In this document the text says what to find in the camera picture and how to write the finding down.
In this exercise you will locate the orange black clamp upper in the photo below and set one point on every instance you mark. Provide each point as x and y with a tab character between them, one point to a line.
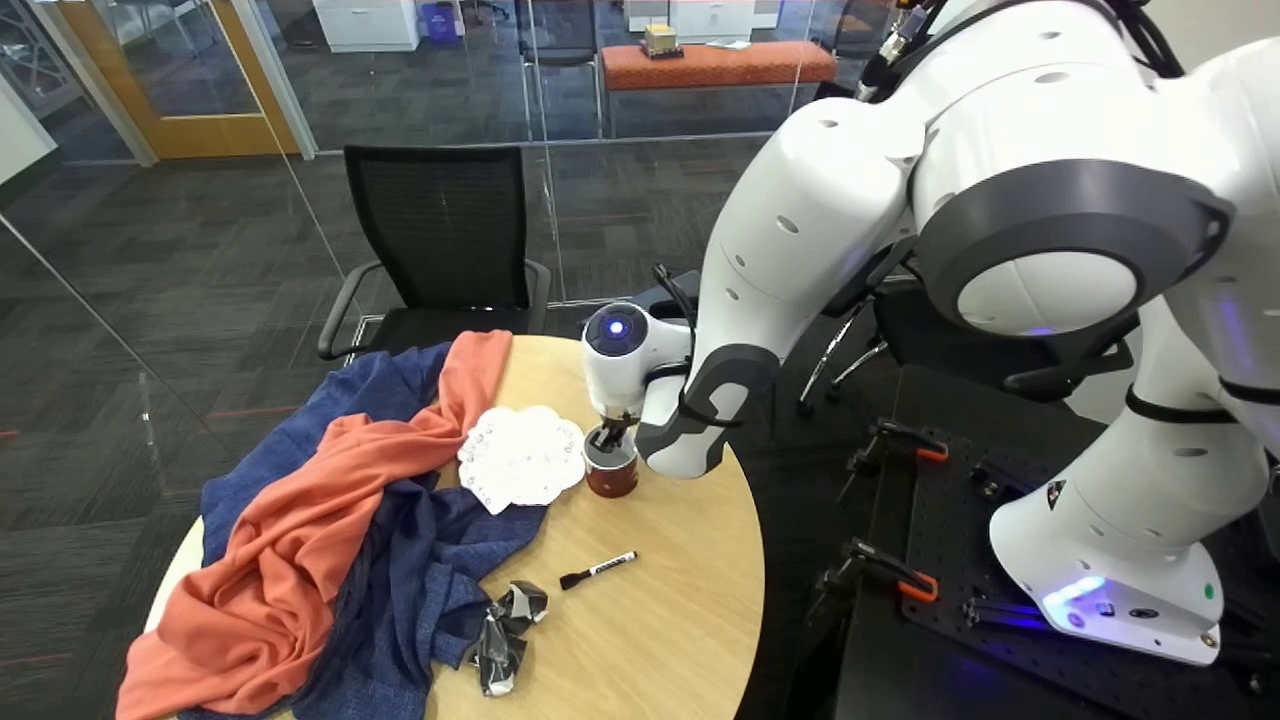
884	438

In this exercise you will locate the white lace doily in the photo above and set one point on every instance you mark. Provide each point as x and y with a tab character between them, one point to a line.
521	458

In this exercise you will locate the navy blue cloth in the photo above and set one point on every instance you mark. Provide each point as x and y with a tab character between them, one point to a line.
413	595

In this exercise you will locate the orange black clamp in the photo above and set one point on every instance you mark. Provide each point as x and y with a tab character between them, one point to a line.
884	438
866	557

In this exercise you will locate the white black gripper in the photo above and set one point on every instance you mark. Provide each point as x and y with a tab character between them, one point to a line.
619	409

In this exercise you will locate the black office chair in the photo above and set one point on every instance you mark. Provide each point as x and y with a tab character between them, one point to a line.
448	231
899	320

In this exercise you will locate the small black white brush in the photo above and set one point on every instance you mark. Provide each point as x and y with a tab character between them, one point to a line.
599	569

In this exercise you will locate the orange cloth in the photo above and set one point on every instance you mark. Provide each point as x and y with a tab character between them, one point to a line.
246	634

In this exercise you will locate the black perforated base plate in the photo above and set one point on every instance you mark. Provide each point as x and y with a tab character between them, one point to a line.
962	587

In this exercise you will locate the black office chair far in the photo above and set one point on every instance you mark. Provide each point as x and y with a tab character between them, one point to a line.
448	231

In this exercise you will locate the black office chair right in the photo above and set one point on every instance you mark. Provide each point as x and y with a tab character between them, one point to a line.
899	320

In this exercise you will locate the orange black clamp lower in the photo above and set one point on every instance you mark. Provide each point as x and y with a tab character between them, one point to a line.
866	557

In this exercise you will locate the wooden door frame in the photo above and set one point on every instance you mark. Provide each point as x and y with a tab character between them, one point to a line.
187	73

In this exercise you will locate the orange bench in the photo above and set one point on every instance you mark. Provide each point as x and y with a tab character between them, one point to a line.
770	63

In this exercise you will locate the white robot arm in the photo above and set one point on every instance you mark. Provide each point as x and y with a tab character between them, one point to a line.
1047	174

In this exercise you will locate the red and white mug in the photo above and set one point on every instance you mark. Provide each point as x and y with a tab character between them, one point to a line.
608	471

